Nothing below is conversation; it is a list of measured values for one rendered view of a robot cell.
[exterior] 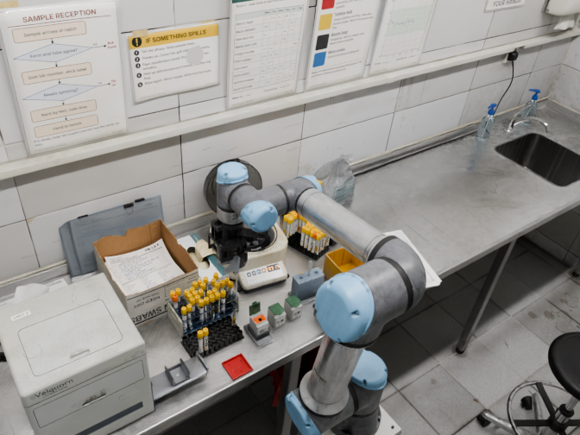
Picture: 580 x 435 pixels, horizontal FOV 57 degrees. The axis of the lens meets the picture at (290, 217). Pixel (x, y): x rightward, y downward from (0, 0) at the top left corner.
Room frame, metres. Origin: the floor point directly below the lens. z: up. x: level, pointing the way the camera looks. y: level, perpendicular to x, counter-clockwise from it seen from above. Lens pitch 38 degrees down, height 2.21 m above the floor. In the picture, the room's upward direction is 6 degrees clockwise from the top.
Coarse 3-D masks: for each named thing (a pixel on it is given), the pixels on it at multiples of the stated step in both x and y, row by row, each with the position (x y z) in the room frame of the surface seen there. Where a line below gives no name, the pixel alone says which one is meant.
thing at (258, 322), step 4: (260, 312) 1.09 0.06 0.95; (252, 316) 1.08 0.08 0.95; (256, 316) 1.08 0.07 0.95; (260, 316) 1.08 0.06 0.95; (264, 316) 1.08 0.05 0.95; (252, 320) 1.06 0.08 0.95; (256, 320) 1.06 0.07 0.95; (260, 320) 1.07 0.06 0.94; (264, 320) 1.06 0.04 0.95; (252, 324) 1.06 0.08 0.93; (256, 324) 1.05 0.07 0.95; (260, 324) 1.05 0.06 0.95; (264, 324) 1.06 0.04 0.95; (252, 328) 1.06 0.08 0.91; (256, 328) 1.04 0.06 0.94; (260, 328) 1.04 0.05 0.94; (264, 328) 1.05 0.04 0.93; (256, 332) 1.04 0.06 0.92; (260, 332) 1.05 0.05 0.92
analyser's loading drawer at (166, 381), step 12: (180, 360) 0.90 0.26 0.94; (192, 360) 0.92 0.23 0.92; (204, 360) 0.91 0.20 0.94; (168, 372) 0.85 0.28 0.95; (180, 372) 0.88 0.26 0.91; (192, 372) 0.88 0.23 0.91; (204, 372) 0.88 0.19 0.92; (156, 384) 0.83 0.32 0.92; (168, 384) 0.83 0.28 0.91; (180, 384) 0.84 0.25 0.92; (156, 396) 0.79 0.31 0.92
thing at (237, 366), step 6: (240, 354) 0.98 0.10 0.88; (228, 360) 0.96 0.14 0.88; (234, 360) 0.96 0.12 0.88; (240, 360) 0.97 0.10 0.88; (246, 360) 0.96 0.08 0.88; (228, 366) 0.94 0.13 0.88; (234, 366) 0.94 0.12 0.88; (240, 366) 0.94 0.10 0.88; (246, 366) 0.95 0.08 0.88; (228, 372) 0.92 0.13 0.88; (234, 372) 0.92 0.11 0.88; (240, 372) 0.92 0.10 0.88; (246, 372) 0.92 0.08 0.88; (234, 378) 0.90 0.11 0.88
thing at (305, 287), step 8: (304, 272) 1.27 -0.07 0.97; (312, 272) 1.27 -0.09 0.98; (320, 272) 1.28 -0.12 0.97; (296, 280) 1.23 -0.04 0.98; (304, 280) 1.23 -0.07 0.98; (312, 280) 1.24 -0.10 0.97; (320, 280) 1.26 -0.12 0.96; (296, 288) 1.22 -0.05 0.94; (304, 288) 1.22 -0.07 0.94; (312, 288) 1.24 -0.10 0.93; (296, 296) 1.21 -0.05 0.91; (304, 296) 1.23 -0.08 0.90; (312, 296) 1.25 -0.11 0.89; (304, 304) 1.21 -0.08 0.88
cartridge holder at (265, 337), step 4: (248, 324) 1.10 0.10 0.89; (244, 328) 1.08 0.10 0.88; (248, 328) 1.07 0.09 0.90; (248, 332) 1.07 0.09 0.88; (252, 332) 1.05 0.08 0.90; (264, 332) 1.05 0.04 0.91; (268, 332) 1.06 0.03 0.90; (252, 336) 1.05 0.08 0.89; (256, 336) 1.03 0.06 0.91; (260, 336) 1.04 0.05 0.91; (264, 336) 1.05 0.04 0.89; (268, 336) 1.06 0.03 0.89; (256, 340) 1.03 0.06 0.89; (260, 340) 1.04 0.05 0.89; (264, 340) 1.04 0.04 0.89; (268, 340) 1.04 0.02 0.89; (272, 340) 1.05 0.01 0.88; (256, 344) 1.03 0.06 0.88; (260, 344) 1.02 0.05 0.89; (264, 344) 1.03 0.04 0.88
